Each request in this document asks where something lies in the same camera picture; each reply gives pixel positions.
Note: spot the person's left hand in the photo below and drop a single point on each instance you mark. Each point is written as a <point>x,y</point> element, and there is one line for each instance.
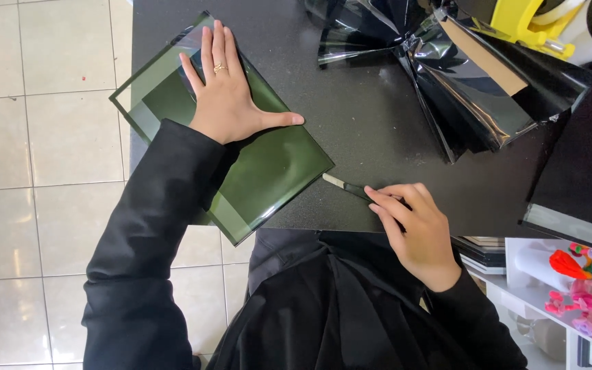
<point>229,105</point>

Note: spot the person's right hand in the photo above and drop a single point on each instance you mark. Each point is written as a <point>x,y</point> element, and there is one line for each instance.
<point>414,231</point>

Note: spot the green cellophane sheet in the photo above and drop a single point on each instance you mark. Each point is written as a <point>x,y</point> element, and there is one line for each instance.
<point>270,169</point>

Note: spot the black utility knife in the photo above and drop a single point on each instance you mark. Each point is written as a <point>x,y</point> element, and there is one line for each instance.
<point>347,187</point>

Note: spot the person's black clothing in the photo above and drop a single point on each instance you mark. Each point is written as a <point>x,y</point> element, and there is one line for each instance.
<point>337,303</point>

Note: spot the black cellophane bouquet wrap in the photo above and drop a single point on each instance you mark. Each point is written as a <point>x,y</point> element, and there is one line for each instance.
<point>460,97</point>

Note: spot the white shelf with colourful decorations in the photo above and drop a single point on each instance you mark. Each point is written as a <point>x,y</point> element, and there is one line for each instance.
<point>558,298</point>

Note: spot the stack of black sheets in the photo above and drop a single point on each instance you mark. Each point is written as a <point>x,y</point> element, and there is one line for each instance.
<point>584,169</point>

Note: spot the brown paper strip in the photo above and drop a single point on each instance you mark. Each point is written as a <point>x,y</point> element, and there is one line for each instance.
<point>486,59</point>

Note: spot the yellow tape dispenser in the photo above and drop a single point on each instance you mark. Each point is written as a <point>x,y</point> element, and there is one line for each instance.
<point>524,25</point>

